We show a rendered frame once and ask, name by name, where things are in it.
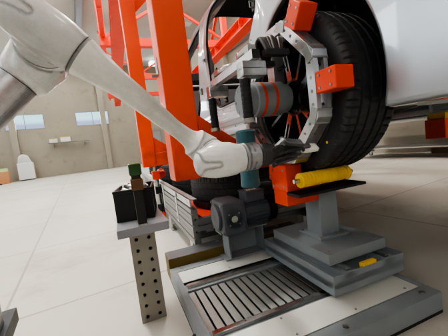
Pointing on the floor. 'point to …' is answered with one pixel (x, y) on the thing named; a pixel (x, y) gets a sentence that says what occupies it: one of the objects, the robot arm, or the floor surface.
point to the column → (148, 277)
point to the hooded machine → (25, 168)
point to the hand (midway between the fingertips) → (308, 148)
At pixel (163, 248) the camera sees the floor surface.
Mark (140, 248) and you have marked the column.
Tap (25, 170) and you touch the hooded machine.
